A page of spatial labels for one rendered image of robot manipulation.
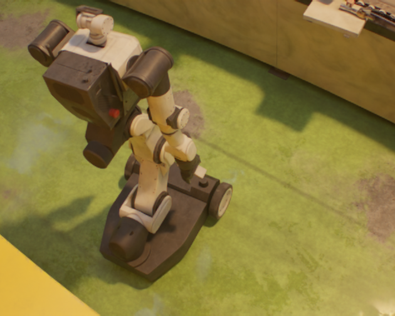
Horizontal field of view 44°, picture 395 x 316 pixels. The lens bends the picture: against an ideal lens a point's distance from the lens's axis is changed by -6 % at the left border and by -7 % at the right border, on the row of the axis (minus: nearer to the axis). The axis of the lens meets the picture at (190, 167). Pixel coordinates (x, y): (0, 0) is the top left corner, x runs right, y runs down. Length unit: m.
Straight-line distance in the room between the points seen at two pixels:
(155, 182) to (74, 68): 0.94
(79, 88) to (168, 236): 1.20
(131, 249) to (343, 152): 1.37
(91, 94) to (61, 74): 0.13
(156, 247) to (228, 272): 0.40
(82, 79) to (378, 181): 1.90
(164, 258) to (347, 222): 1.01
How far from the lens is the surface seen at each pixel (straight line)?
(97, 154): 1.94
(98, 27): 1.67
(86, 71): 1.68
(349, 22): 2.64
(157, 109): 1.77
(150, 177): 2.47
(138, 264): 2.57
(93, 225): 2.94
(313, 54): 3.09
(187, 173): 2.24
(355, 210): 2.90
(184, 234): 2.62
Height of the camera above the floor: 2.52
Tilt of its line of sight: 57 degrees down
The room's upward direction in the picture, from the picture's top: 12 degrees counter-clockwise
